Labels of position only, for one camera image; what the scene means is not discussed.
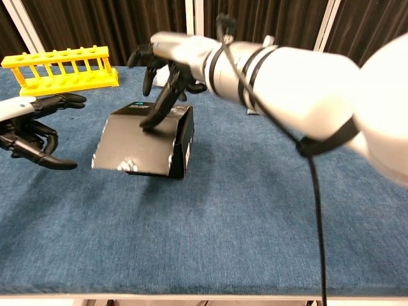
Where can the yellow test tube rack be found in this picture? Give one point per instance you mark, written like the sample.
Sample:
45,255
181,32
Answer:
63,83

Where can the blue fabric table mat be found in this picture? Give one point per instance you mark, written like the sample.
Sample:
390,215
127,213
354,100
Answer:
204,229

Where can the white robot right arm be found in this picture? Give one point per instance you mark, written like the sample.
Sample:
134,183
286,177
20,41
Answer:
318,89

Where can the black cardboard folding box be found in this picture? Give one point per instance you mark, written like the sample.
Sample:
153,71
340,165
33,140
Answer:
134,143

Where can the dark brown curtain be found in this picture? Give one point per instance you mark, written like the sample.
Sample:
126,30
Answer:
111,25

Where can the black white robot left hand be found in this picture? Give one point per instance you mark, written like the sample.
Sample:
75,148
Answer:
12,108

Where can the white metal frame post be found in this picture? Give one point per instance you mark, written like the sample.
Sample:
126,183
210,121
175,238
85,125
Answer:
328,25
27,28
199,16

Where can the black silver robot right hand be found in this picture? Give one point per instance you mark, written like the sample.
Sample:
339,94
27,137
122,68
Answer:
181,51

